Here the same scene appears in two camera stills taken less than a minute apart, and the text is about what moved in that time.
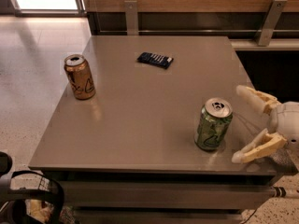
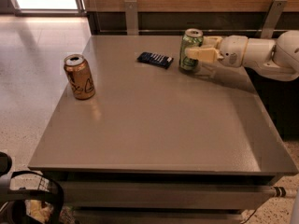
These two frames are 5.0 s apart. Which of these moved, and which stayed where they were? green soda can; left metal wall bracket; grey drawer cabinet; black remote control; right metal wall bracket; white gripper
Moved: green soda can; white gripper
Stayed: grey drawer cabinet; black remote control; right metal wall bracket; left metal wall bracket
